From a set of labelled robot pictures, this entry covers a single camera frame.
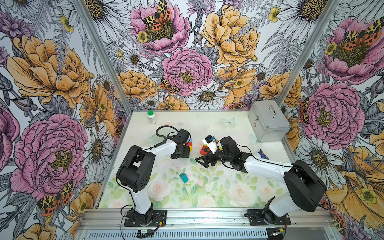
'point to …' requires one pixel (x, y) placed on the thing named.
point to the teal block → (184, 177)
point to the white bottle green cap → (152, 120)
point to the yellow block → (190, 148)
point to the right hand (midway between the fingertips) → (201, 158)
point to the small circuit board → (145, 232)
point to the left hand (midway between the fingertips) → (182, 158)
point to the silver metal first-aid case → (268, 121)
